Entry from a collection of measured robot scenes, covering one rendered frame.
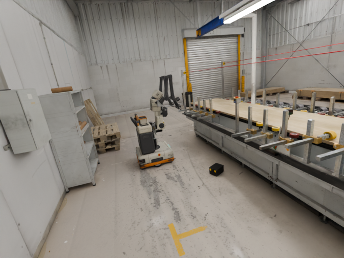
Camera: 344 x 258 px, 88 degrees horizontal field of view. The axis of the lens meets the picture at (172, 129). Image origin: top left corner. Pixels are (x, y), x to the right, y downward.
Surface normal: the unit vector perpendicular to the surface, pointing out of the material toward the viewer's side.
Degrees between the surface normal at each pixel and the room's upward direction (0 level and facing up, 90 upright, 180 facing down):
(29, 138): 90
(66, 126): 90
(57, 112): 90
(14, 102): 90
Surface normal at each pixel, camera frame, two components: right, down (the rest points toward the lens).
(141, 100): 0.29, 0.25
